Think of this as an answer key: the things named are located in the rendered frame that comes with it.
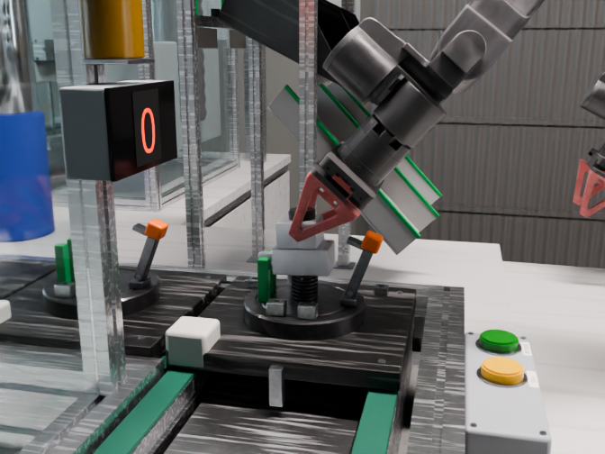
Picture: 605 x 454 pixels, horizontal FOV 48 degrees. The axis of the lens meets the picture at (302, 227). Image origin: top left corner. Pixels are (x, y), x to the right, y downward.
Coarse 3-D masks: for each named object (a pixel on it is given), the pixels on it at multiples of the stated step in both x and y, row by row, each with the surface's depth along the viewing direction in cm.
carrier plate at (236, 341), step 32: (224, 320) 78; (384, 320) 78; (224, 352) 69; (256, 352) 69; (288, 352) 69; (320, 352) 69; (352, 352) 69; (384, 352) 69; (352, 384) 67; (384, 384) 66
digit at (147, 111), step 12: (132, 96) 54; (144, 96) 56; (156, 96) 58; (144, 108) 56; (156, 108) 58; (144, 120) 56; (156, 120) 59; (144, 132) 57; (156, 132) 59; (144, 144) 57; (156, 144) 59; (144, 156) 57; (156, 156) 59
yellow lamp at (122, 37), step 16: (80, 0) 53; (96, 0) 53; (112, 0) 53; (128, 0) 53; (80, 16) 54; (96, 16) 53; (112, 16) 53; (128, 16) 54; (80, 32) 55; (96, 32) 53; (112, 32) 53; (128, 32) 54; (96, 48) 54; (112, 48) 54; (128, 48) 54
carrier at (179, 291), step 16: (128, 272) 88; (160, 272) 94; (176, 272) 94; (192, 272) 94; (128, 288) 82; (144, 288) 82; (160, 288) 88; (176, 288) 88; (192, 288) 88; (208, 288) 88; (128, 304) 79; (144, 304) 81; (160, 304) 82; (176, 304) 82; (192, 304) 82; (208, 304) 87; (128, 320) 78; (144, 320) 78; (160, 320) 78; (176, 320) 78; (128, 336) 73; (144, 336) 73; (160, 336) 73; (128, 352) 71; (144, 352) 71; (160, 352) 73
